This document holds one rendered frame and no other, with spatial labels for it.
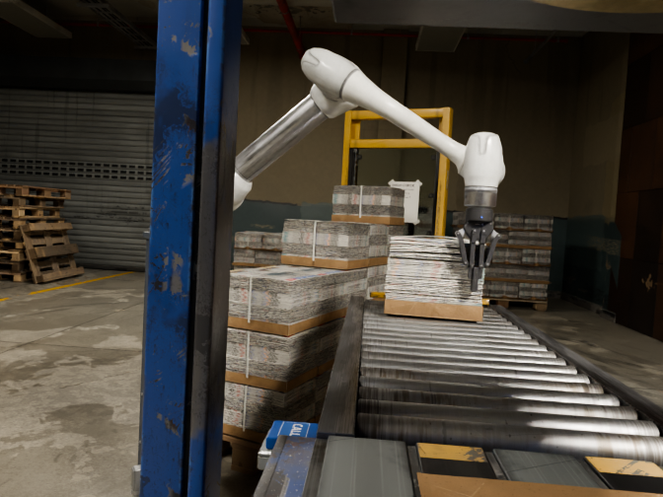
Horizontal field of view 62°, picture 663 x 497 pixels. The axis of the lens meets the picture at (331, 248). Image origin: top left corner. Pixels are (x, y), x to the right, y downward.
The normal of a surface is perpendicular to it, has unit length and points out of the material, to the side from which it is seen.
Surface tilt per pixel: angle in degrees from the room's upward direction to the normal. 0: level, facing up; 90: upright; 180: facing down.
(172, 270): 90
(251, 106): 90
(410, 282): 90
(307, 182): 90
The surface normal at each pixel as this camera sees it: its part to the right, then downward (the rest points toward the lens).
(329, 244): -0.42, 0.03
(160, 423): -0.07, 0.05
